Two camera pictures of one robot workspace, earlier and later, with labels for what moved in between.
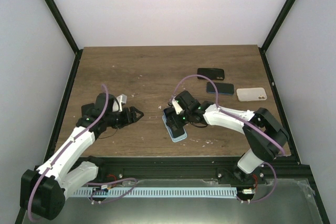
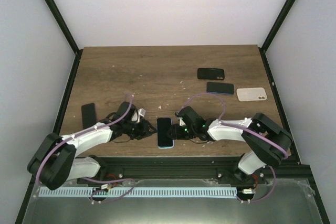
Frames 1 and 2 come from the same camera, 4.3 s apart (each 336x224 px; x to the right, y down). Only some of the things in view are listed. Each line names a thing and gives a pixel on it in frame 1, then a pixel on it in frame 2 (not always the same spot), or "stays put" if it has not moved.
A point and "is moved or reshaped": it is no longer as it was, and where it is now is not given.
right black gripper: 175,124 → 175,132
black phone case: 211,73 stays put
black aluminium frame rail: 110,169 stays put
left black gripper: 132,119 → 144,131
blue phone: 175,121 is moved or reshaped
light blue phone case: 177,139 is moved or reshaped
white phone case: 251,94 stays put
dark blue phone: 222,88 stays put
